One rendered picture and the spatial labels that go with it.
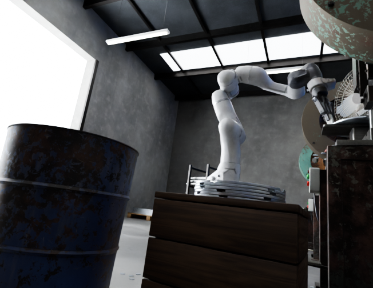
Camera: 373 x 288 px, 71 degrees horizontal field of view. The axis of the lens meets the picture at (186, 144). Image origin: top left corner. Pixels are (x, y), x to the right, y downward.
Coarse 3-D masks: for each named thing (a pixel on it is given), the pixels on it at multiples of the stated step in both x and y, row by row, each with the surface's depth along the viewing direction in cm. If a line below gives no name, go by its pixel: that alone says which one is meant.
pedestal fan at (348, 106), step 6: (348, 78) 210; (348, 84) 217; (348, 96) 217; (354, 96) 199; (336, 102) 220; (342, 102) 211; (348, 102) 214; (354, 102) 198; (336, 108) 220; (342, 108) 218; (348, 108) 210; (354, 108) 204; (342, 114) 215; (348, 114) 204; (336, 120) 222
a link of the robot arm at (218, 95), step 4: (236, 88) 162; (216, 92) 160; (220, 92) 159; (224, 92) 160; (228, 92) 162; (232, 92) 162; (236, 92) 165; (212, 96) 161; (216, 96) 158; (220, 96) 157; (224, 96) 157; (228, 96) 161; (232, 96) 167; (212, 100) 161; (216, 100) 157; (220, 100) 156; (228, 100) 157
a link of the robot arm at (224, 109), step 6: (222, 102) 155; (228, 102) 155; (216, 108) 156; (222, 108) 153; (228, 108) 153; (216, 114) 158; (222, 114) 153; (228, 114) 153; (234, 114) 154; (240, 126) 150; (240, 138) 150
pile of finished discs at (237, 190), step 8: (200, 184) 85; (208, 184) 77; (216, 184) 75; (224, 184) 74; (232, 184) 73; (240, 184) 73; (248, 184) 72; (256, 184) 73; (200, 192) 83; (208, 192) 76; (216, 192) 74; (224, 192) 74; (232, 192) 72; (240, 192) 72; (248, 192) 72; (256, 192) 72; (264, 192) 73; (272, 192) 74; (280, 192) 76; (256, 200) 71; (264, 200) 72; (272, 200) 73; (280, 200) 76
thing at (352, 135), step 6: (324, 126) 122; (330, 126) 121; (336, 126) 120; (342, 126) 120; (348, 126) 119; (354, 126) 118; (360, 126) 117; (366, 126) 116; (324, 132) 129; (330, 132) 128; (336, 132) 127; (342, 132) 126; (348, 132) 125; (354, 132) 119; (360, 132) 117; (366, 132) 117; (354, 138) 118; (360, 138) 117
